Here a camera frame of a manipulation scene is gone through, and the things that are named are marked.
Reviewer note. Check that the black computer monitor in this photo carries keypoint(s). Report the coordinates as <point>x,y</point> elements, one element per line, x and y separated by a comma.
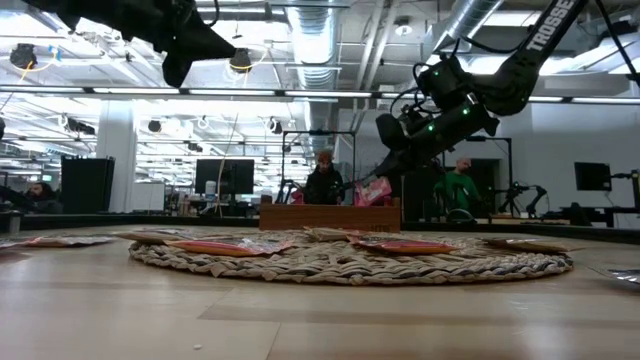
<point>592,176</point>
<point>225,176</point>

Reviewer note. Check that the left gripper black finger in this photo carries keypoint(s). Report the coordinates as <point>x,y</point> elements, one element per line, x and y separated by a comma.
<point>197,51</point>
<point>200,35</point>

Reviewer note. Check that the silver ribbed ventilation duct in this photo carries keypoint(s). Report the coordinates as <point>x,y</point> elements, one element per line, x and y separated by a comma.
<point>467,20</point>
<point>315,50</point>

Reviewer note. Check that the background black robot arm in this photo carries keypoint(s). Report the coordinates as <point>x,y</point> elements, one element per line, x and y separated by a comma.
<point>520,189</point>

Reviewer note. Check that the black rig frame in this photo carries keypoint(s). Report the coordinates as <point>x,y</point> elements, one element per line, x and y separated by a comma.
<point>475,138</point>
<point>320,133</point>

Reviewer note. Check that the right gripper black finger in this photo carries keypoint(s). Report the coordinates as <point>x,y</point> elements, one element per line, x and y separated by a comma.
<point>400,167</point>
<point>395,162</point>

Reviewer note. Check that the black ceiling spotlight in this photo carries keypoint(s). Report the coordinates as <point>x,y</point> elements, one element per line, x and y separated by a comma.
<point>240,60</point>
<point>22,55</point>

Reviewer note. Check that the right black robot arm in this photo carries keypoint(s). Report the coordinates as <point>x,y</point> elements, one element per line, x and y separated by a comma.
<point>530,55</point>

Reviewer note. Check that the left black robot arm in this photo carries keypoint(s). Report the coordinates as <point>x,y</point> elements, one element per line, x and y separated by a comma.
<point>100,12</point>

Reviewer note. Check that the red tea sachet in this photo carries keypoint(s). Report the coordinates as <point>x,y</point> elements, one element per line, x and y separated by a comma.
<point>372,192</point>

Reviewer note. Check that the black cabinet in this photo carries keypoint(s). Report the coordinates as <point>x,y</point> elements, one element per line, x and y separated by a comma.
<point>86,185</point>

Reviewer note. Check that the wooden three-compartment box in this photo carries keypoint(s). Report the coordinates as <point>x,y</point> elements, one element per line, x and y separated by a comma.
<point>320,217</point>

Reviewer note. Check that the round woven straw placemat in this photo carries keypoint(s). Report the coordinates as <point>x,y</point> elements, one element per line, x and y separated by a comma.
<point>350,267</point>

